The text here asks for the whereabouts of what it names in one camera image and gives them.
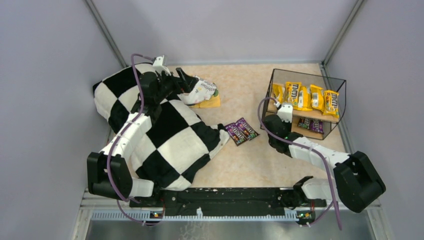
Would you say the yellow m&m bag front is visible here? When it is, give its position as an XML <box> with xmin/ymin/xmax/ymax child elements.
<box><xmin>284</xmin><ymin>81</ymin><xmax>302</xmax><ymax>109</ymax></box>

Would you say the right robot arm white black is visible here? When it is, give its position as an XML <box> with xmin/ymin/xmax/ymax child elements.
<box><xmin>263</xmin><ymin>114</ymin><xmax>387</xmax><ymax>213</ymax></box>

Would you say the black wire mesh shelf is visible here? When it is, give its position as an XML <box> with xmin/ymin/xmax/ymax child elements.
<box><xmin>266</xmin><ymin>68</ymin><xmax>347</xmax><ymax>140</ymax></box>

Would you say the yellow m&m bag on shelf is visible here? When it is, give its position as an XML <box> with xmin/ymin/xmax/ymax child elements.
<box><xmin>323</xmin><ymin>90</ymin><xmax>340</xmax><ymax>119</ymax></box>

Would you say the purple m&m bag middle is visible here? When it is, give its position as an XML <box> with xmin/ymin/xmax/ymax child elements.
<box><xmin>235</xmin><ymin>117</ymin><xmax>260</xmax><ymax>141</ymax></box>

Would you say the yellow candy bag shelf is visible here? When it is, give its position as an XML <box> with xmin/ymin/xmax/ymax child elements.
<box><xmin>309</xmin><ymin>84</ymin><xmax>325</xmax><ymax>113</ymax></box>
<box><xmin>297</xmin><ymin>85</ymin><xmax>313</xmax><ymax>111</ymax></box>

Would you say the purple m&m bag left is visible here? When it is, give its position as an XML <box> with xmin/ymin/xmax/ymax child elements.
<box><xmin>225</xmin><ymin>123</ymin><xmax>248</xmax><ymax>146</ymax></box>

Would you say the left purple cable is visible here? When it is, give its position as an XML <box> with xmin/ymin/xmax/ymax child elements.
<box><xmin>105</xmin><ymin>53</ymin><xmax>163</xmax><ymax>227</ymax></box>

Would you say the yellow candy bag shelf left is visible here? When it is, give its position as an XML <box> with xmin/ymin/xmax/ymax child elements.
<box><xmin>297</xmin><ymin>85</ymin><xmax>313</xmax><ymax>111</ymax></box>

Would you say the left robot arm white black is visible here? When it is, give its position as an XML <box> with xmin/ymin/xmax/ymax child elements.
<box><xmin>87</xmin><ymin>63</ymin><xmax>199</xmax><ymax>201</ymax></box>

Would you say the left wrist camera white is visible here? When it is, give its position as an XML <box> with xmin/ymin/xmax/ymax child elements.
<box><xmin>152</xmin><ymin>55</ymin><xmax>172</xmax><ymax>76</ymax></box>

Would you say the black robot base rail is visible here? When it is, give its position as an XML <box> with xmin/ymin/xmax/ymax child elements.
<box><xmin>129</xmin><ymin>187</ymin><xmax>327</xmax><ymax>220</ymax></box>

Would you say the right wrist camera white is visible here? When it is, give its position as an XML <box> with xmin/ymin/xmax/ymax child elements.
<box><xmin>274</xmin><ymin>102</ymin><xmax>294</xmax><ymax>123</ymax></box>

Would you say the yellow candy bag shelf middle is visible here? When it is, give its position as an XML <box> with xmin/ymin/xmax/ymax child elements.
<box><xmin>309</xmin><ymin>84</ymin><xmax>325</xmax><ymax>113</ymax></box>

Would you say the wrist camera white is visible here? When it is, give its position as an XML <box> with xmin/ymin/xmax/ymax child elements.
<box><xmin>274</xmin><ymin>102</ymin><xmax>294</xmax><ymax>123</ymax></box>
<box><xmin>152</xmin><ymin>55</ymin><xmax>172</xmax><ymax>76</ymax></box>

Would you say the yellow m&m bag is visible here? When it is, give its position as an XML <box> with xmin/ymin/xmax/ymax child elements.
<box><xmin>284</xmin><ymin>81</ymin><xmax>302</xmax><ymax>109</ymax></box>
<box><xmin>323</xmin><ymin>90</ymin><xmax>340</xmax><ymax>119</ymax></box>

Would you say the purple m&m bag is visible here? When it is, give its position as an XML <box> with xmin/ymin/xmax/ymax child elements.
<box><xmin>225</xmin><ymin>123</ymin><xmax>248</xmax><ymax>146</ymax></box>
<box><xmin>235</xmin><ymin>117</ymin><xmax>260</xmax><ymax>141</ymax></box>

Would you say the black white checkered cloth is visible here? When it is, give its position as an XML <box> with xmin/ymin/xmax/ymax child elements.
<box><xmin>92</xmin><ymin>63</ymin><xmax>230</xmax><ymax>191</ymax></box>

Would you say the yellow cloth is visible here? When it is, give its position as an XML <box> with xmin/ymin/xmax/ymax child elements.
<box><xmin>190</xmin><ymin>94</ymin><xmax>221</xmax><ymax>109</ymax></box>

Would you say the animal print white cloth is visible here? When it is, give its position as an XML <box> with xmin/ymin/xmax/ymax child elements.
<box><xmin>177</xmin><ymin>75</ymin><xmax>219</xmax><ymax>106</ymax></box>

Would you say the yellow candy bag barcode side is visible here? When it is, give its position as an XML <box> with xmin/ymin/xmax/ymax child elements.
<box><xmin>272</xmin><ymin>83</ymin><xmax>285</xmax><ymax>108</ymax></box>

